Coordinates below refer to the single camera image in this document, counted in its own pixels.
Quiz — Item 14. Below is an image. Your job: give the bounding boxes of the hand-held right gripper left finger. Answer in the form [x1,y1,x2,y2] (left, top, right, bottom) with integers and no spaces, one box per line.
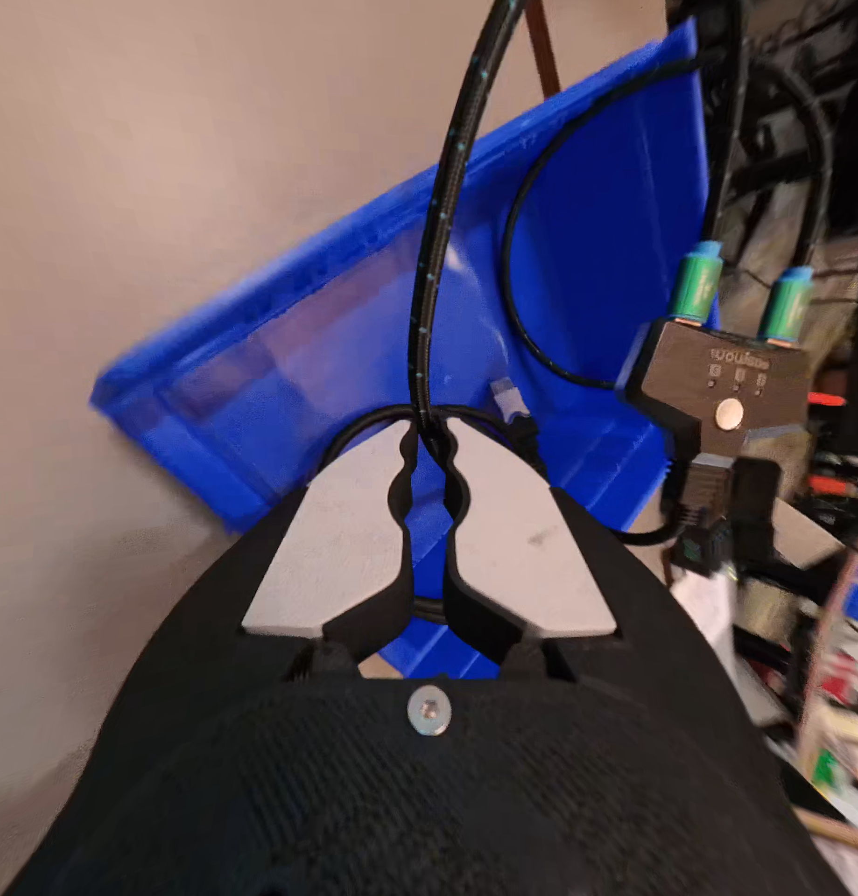
[241,419,419,662]

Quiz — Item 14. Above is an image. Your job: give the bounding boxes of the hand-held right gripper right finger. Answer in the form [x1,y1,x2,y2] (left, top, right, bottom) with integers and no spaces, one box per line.
[443,417,620,667]

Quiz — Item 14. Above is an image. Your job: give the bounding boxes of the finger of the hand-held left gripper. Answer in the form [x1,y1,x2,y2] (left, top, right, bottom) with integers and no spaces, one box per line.
[733,458,846,571]

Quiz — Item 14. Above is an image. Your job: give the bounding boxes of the black plug green print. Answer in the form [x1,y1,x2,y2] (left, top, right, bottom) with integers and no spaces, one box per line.
[611,455,734,578]

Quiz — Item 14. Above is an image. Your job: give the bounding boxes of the thin black cable silver plug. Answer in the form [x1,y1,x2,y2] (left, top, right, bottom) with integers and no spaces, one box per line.
[317,56,703,624]

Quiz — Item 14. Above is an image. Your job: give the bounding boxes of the blue plastic bin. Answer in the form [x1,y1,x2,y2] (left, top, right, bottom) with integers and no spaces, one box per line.
[89,17,720,680]

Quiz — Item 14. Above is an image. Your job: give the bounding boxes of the black switch box round button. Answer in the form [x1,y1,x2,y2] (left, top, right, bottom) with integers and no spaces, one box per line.
[617,318,814,464]

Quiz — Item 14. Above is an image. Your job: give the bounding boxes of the black cable green plug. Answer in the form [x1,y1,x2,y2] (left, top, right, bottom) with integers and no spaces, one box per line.
[760,63,839,345]
[667,0,748,329]

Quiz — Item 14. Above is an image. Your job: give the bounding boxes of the black braided cable teal flecks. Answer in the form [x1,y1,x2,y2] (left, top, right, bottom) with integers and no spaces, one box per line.
[409,0,529,463]

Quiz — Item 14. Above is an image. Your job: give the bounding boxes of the grey desk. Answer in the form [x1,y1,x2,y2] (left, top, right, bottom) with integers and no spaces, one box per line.
[0,0,668,896]

